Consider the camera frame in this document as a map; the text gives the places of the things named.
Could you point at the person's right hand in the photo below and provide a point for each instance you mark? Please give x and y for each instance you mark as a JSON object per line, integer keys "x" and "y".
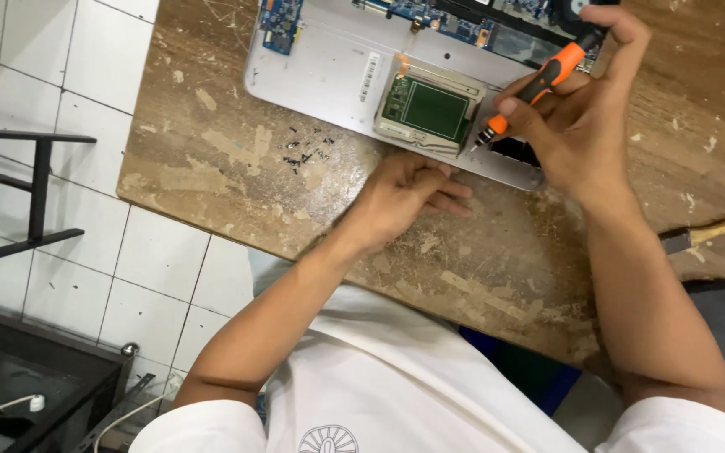
{"x": 589, "y": 138}

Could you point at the person's left hand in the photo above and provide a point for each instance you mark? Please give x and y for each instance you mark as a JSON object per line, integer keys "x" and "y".
{"x": 400, "y": 201}

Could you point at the person's left fingers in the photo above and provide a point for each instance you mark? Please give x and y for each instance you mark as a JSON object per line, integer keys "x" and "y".
{"x": 447, "y": 192}

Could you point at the orange and black screwdriver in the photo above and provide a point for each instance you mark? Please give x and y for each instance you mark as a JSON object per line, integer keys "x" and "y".
{"x": 551, "y": 70}

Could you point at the green touchpad module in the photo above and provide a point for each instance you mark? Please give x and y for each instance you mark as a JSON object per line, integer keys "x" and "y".
{"x": 432, "y": 110}

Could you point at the white barcode sticker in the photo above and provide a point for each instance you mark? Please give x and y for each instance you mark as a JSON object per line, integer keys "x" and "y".
{"x": 369, "y": 77}

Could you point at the pile of small black screws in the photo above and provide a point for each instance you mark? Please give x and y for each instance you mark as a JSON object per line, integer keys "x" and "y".
{"x": 303, "y": 151}

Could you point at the silver opened laptop base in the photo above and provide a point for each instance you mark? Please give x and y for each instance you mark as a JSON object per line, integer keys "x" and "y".
{"x": 331, "y": 75}

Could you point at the blue laptop motherboard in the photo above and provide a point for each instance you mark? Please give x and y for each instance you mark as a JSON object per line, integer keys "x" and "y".
{"x": 457, "y": 22}

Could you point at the white t-shirt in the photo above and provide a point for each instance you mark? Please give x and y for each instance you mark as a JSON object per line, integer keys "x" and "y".
{"x": 400, "y": 390}

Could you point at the small blue circuit board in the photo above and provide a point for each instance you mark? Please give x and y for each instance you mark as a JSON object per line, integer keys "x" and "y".
{"x": 280, "y": 22}

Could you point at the silver round knob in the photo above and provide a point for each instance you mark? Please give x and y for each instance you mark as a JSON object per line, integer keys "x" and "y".
{"x": 129, "y": 349}

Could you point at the black cabinet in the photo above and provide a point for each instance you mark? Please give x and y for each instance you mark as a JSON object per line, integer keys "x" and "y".
{"x": 35, "y": 377}

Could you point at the black metal bracket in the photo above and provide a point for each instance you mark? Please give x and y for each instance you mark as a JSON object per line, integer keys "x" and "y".
{"x": 117, "y": 412}

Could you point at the black metal frame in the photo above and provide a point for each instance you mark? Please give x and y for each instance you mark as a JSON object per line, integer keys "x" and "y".
{"x": 38, "y": 189}

